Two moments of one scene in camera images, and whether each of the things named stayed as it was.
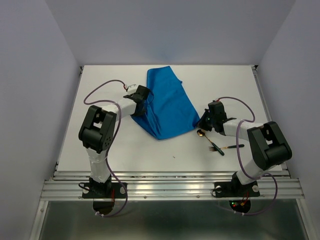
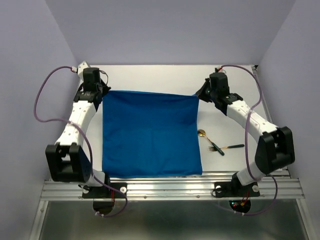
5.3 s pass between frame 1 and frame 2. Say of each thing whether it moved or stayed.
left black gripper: moved
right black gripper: moved
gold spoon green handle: stayed
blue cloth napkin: moved
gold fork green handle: stayed
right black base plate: stayed
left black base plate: stayed
